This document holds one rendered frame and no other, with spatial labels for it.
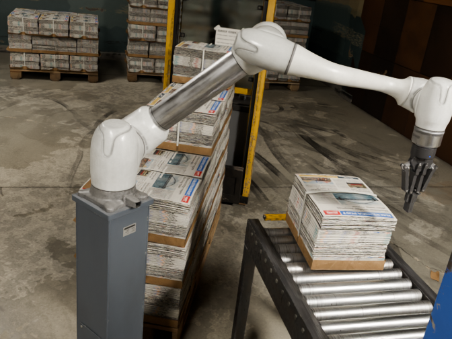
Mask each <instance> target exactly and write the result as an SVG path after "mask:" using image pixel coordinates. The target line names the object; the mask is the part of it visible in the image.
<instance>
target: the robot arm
mask: <svg viewBox="0 0 452 339"><path fill-rule="evenodd" d="M263 70H267V71H271V72H274V73H280V74H283V75H289V76H295V77H304V78H308V79H314V80H318V81H324V82H327V83H333V84H336V85H343V86H348V87H357V88H361V89H370V90H375V91H380V92H383V93H386V94H388V95H390V96H392V97H394V98H395V100H396V102H397V104H398V105H399V106H401V107H403V108H405V109H407V110H409V111H411V112H412V113H414V116H415V117H416V122H415V125H414V131H413V134H412V138H411V140H412V142H413V143H412V148H411V151H410V158H409V159H408V162H406V163H405V164H403V163H401V164H400V167H401V169H402V190H403V191H404V192H406V194H405V197H404V200H405V203H404V207H403V209H404V210H405V211H406V212H407V213H411V212H412V209H413V206H414V202H416V199H417V196H418V195H420V194H421V193H420V192H424V191H425V189H426V187H427V186H428V183H429V182H430V179H431V178H432V175H433V174H434V172H435V171H436V170H437V169H438V166H437V165H435V164H434V163H433V159H434V158H435V154H436V152H437V147H440V146H441V141H442V139H443V135H444V133H445V128H446V126H447V125H448V123H449V121H450V119H451V116H452V80H450V79H447V78H444V77H431V78H430V79H429V80H427V79H424V78H419V77H411V76H409V77H407V78H405V79H396V78H393V77H388V76H384V75H379V74H376V73H371V72H368V71H363V70H360V69H354V68H351V67H346V66H343V65H339V64H336V63H333V62H331V61H328V60H326V59H323V58H321V57H320V56H317V55H316V54H314V53H312V52H310V51H308V50H307V49H305V48H303V47H302V46H300V45H298V44H296V43H294V42H291V41H290V40H287V36H286V34H285V32H284V30H283V29H282V28H281V27H280V26H279V25H278V24H276V23H274V22H260V23H259V24H256V25H255V26H254V27H253V28H246V29H242V30H241V31H239V32H238V33H237V36H236V37H235V42H234V43H233V46H232V47H231V50H230V51H229V52H228V53H227V54H225V55H224V56H222V57H221V58H220V59H218V60H217V61H215V62H214V63H213V64H211V65H210V66H208V67H207V68H206V69H205V70H203V71H201V72H200V73H199V74H198V75H196V76H195V77H193V78H192V79H191V80H189V81H188V82H186V83H185V84H183V85H182V86H181V87H179V88H178V89H177V90H176V91H174V92H173V93H171V94H170V95H168V96H167V97H166V98H164V99H163V100H162V101H160V102H159V103H158V104H156V105H154V107H151V106H141V107H140V108H138V109H137V110H135V111H134V112H132V113H130V114H129V115H128V116H126V117H124V118H123V119H122V120H121V119H109V120H105V121H103V122H102V123H101V124H99V125H98V127H97V129H96V130H95V132H94V134H93V137H92V139H91V148H90V174H91V187H90V188H86V189H82V190H79V191H78V196H79V197H82V198H85V199H87V200H88V201H90V202H92V203H94V204H96V205H98V206H99V207H101V208H103V209H104V210H105V211H106V212H107V213H113V212H115V211H116V210H118V209H121V208H123V207H125V206H130V207H133V208H136V209H137V208H139V207H140V205H141V201H142V200H147V199H148V194H147V193H145V192H141V191H139V190H137V189H136V178H137V170H138V169H139V165H140V162H141V160H142V158H144V157H145V156H146V154H149V153H150V152H152V150H154V149H155V148H156V147H157V146H159V145H160V144H161V143H163V142H164V141H165V140H166V139H167V136H168V132H169V128H171V127H172V126H174V125H175V124H177V123H178V122H179V121H181V120H183V119H184V118H185V117H187V116H188V115H190V114H191V113H193V112H194V111H195V110H197V109H199V108H200V107H201V106H203V105H204V104H206V103H207V102H208V101H210V100H211V99H213V98H214V97H215V96H217V95H219V94H220V93H221V92H222V91H224V90H226V89H227V88H228V87H230V86H231V85H233V84H234V83H236V82H237V81H239V80H240V79H241V78H243V77H244V76H246V75H247V74H248V75H255V74H256V73H259V72H261V71H263ZM409 166H410V168H409ZM409 170H410V175H409Z"/></svg>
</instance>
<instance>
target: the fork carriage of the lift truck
mask: <svg viewBox="0 0 452 339"><path fill-rule="evenodd" d="M224 175H225V177H224V180H223V187H222V189H223V191H222V199H221V201H222V202H230V203H234V204H239V199H240V194H241V184H242V178H243V167H237V166H232V165H225V174H224Z"/></svg>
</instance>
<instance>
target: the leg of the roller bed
mask: <svg viewBox="0 0 452 339"><path fill-rule="evenodd" d="M255 266H256V265H255V264H254V261H253V260H252V257H251V256H250V253H249V252H248V249H247V248H246V245H245V244H244V249H243V258H242V263H241V272H240V277H239V286H238V291H237V300H236V306H235V314H234V319H233V328H232V333H231V339H244V336H245V330H246V322H247V318H248V309H249V305H250V297H251V292H252V284H253V279H254V271H255Z"/></svg>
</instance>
